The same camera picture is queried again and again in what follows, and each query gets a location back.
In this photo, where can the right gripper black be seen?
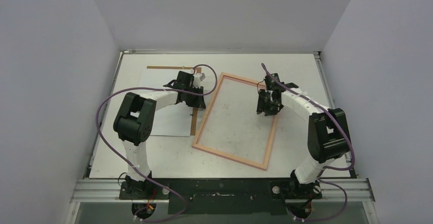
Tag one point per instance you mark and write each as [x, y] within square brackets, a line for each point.
[266, 104]

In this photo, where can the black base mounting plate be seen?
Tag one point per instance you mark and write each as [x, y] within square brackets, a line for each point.
[220, 196]

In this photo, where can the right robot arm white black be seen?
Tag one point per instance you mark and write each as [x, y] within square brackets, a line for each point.
[327, 135]

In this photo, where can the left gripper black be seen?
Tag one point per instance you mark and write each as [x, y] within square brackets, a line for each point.
[198, 103]

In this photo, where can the light wooden picture frame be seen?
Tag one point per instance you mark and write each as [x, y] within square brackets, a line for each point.
[230, 127]

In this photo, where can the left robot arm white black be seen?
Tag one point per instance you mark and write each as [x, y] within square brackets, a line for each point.
[135, 118]

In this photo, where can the white photo paper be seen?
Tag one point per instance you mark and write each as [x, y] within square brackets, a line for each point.
[169, 121]

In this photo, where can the brown frame backing board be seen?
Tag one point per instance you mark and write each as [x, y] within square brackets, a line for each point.
[193, 124]

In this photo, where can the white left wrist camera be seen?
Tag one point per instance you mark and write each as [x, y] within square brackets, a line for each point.
[199, 77]

